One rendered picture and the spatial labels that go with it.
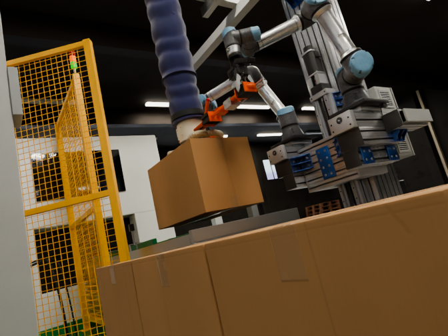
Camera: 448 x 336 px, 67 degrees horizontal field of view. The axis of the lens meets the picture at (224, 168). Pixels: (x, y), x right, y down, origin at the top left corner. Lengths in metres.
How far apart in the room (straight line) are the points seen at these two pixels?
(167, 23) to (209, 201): 1.22
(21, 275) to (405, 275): 1.90
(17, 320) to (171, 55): 1.67
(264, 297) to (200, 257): 0.17
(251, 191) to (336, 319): 1.55
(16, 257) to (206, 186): 1.03
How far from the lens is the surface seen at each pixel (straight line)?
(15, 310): 2.08
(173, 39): 2.35
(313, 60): 2.26
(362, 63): 1.85
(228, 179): 1.85
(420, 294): 0.36
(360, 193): 2.06
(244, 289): 0.53
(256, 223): 1.79
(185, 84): 2.21
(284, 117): 2.25
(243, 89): 1.70
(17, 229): 2.10
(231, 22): 4.66
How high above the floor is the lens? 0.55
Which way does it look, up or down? 11 degrees up
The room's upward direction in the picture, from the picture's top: 14 degrees counter-clockwise
